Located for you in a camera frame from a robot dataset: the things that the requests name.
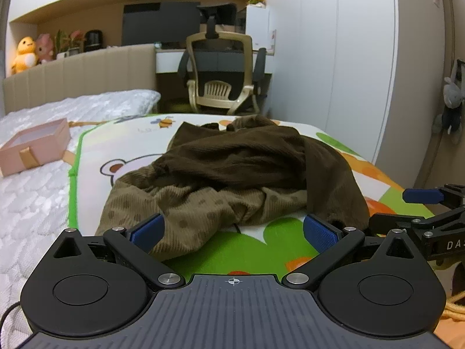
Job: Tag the pink plush toy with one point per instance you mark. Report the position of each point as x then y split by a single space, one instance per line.
45 47

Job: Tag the potted plant with pink flowers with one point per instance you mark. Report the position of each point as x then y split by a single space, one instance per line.
76 40

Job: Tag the cartoon animal printed blanket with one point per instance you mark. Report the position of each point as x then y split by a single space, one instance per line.
254 254

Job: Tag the brown dotted knit garment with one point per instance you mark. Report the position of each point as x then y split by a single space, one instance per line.
236 160

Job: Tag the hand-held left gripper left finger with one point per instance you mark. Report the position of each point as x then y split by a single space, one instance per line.
147 234

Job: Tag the potted plant with red leaves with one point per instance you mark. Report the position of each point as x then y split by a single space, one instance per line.
61 41

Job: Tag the beige padded headboard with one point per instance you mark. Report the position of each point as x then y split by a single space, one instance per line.
90 72

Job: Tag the yellow plush duck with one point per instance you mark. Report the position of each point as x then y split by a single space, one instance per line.
25 52

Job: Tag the orange flower arrangement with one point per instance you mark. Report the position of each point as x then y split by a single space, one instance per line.
257 0

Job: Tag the black monitor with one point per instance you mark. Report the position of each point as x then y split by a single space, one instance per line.
160 21

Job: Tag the white wardrobe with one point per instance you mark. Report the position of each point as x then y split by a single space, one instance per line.
327 51

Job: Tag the beige mesh office chair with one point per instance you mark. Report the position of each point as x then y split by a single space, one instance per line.
218 61

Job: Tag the pink gift box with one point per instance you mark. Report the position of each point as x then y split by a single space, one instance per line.
43 145

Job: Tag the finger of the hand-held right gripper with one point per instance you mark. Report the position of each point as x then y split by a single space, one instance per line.
388 222
423 195

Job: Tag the white quilted bed cover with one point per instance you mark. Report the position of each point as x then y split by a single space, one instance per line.
32 203

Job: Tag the grey plush toy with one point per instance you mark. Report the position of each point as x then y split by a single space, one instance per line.
454 98

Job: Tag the white mini fridge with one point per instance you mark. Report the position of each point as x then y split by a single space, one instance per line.
258 25

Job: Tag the black coffee maker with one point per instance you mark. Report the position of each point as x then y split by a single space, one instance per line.
94 40

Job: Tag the white desk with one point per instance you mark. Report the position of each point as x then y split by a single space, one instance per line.
169 60

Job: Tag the beige door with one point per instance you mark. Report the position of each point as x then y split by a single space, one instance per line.
417 80

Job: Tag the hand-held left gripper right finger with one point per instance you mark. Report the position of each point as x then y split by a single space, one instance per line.
321 236

